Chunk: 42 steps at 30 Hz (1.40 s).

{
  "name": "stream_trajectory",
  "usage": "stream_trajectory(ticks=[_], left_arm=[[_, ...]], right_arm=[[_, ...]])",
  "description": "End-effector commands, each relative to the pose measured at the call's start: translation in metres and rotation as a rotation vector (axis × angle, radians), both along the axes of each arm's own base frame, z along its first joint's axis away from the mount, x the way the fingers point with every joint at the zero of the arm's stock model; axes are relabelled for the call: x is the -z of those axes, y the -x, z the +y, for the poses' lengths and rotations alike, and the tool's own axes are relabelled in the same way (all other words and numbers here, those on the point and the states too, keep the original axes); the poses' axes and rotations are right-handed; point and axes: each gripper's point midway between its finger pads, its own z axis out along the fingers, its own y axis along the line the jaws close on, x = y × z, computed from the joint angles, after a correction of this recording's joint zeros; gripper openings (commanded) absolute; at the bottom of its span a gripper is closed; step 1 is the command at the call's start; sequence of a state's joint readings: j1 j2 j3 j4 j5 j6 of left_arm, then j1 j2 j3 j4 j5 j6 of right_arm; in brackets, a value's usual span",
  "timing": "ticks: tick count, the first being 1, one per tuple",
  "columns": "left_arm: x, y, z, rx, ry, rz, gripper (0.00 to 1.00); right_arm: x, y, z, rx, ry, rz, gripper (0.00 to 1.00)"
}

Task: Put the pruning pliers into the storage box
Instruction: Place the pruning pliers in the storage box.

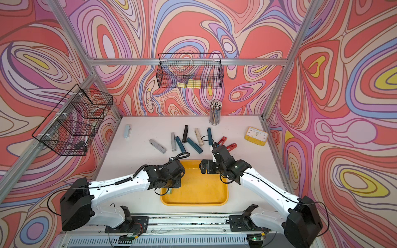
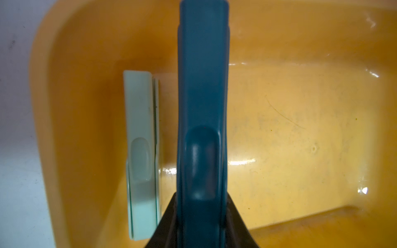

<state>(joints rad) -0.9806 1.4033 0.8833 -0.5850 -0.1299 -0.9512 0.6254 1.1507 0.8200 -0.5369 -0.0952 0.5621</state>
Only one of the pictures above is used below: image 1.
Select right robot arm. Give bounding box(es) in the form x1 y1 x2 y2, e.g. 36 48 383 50
199 145 323 248

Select grey pruning pliers angled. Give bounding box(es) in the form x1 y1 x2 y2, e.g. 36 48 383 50
149 139 166 154

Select grey pruning pliers upright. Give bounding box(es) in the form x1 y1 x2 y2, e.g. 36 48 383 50
171 132 177 151

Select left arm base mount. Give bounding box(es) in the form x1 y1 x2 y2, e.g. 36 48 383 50
105 206 149 235

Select teal pruning pliers upright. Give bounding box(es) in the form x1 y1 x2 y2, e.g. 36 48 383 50
207 128 214 146

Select black wire basket wall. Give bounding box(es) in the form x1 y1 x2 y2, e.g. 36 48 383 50
32 84 113 156
156 52 224 89

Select black wire basket left wall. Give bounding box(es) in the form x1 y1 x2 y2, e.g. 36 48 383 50
32 84 113 156

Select pencil holder cup with pencils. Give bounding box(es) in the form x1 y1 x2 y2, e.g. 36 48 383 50
209 100 222 126

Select black wire basket back wall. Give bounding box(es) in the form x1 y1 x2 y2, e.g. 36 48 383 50
156 52 224 89

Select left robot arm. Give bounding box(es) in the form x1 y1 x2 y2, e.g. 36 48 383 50
60 160 186 233

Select yellow plastic storage tray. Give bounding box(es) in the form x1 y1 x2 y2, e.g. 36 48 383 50
160 160 228 207

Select black pruning pliers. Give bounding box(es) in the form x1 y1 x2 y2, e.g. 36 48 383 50
182 125 189 143

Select light blue-grey pliers far left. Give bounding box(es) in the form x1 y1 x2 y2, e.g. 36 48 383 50
124 125 131 140

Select aluminium front rail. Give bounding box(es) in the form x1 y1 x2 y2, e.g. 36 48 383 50
54 212 292 248

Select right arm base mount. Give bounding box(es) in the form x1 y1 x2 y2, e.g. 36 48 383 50
225 204 271 233

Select beige pruning pliers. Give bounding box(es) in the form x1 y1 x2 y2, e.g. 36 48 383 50
194 128 204 146

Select yellow sticky notes in basket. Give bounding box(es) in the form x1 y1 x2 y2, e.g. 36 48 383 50
177 79 202 89

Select yellow alarm clock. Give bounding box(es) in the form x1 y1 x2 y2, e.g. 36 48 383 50
245 127 269 146

